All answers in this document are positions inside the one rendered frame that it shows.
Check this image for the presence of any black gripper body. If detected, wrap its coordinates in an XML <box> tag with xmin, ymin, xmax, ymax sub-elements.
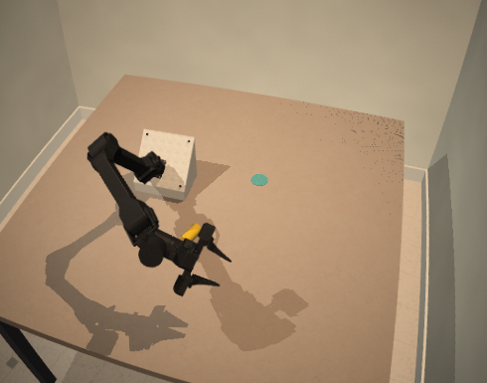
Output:
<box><xmin>164</xmin><ymin>223</ymin><xmax>216</xmax><ymax>296</ymax></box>

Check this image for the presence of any yellow tall cylinder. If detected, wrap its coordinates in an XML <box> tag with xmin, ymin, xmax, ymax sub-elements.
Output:
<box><xmin>181</xmin><ymin>224</ymin><xmax>201</xmax><ymax>241</ymax></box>

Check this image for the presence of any teal circle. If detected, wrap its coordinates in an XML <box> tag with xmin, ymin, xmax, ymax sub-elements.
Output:
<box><xmin>251</xmin><ymin>174</ymin><xmax>268</xmax><ymax>186</ymax></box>

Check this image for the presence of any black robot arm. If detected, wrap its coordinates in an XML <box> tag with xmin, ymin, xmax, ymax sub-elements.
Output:
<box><xmin>86</xmin><ymin>132</ymin><xmax>199</xmax><ymax>272</ymax></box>

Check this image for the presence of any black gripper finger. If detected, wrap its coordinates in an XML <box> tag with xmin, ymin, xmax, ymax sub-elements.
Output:
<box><xmin>208</xmin><ymin>237</ymin><xmax>232</xmax><ymax>262</ymax></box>
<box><xmin>189</xmin><ymin>274</ymin><xmax>220</xmax><ymax>288</ymax></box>

